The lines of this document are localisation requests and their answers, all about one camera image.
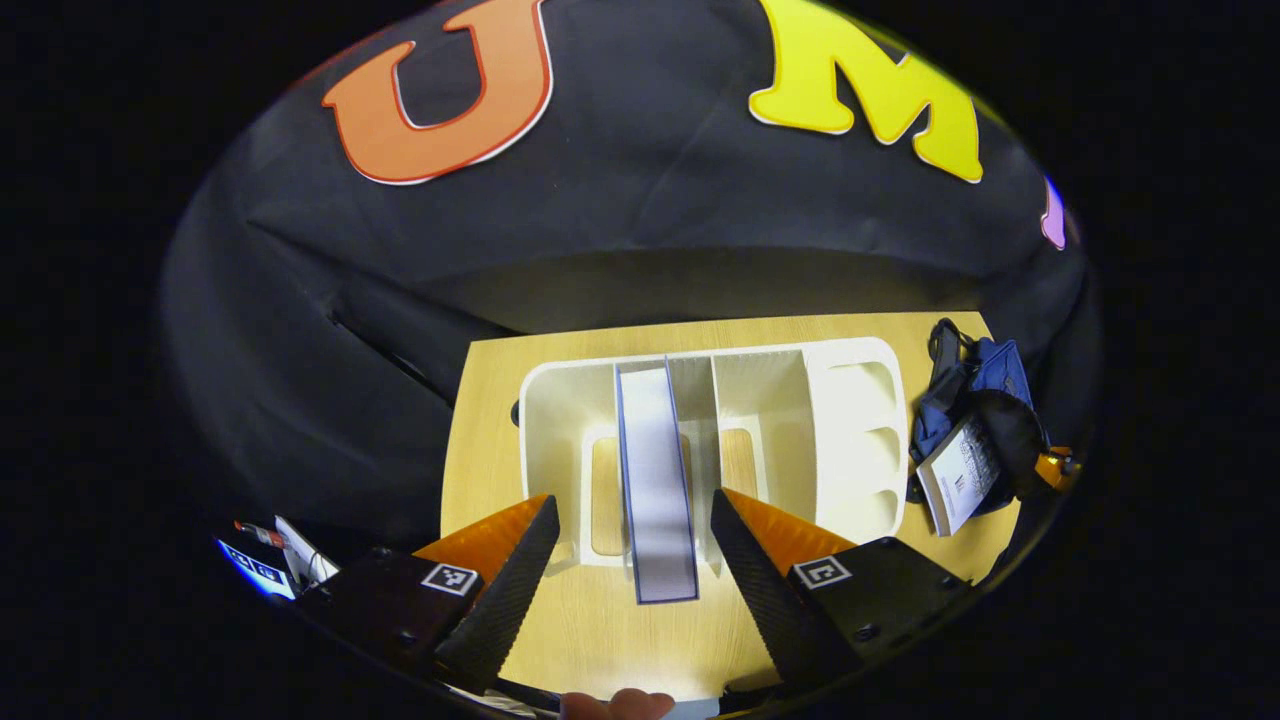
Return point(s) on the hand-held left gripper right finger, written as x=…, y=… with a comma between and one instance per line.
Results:
x=765, y=600

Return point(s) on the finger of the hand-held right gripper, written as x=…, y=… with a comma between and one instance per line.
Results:
x=1055, y=470

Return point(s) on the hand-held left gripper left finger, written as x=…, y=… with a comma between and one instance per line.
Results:
x=505, y=600

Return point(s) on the white patterned book red figure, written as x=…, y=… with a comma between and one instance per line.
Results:
x=960, y=478

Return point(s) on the blue schoolbag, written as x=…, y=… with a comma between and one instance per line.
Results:
x=985, y=400

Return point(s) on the grey book with black square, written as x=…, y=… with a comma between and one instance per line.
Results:
x=655, y=480

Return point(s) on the white plastic bookshelf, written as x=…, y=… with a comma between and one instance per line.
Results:
x=770, y=420

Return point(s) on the white printed sign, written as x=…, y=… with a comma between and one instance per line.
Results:
x=275, y=560

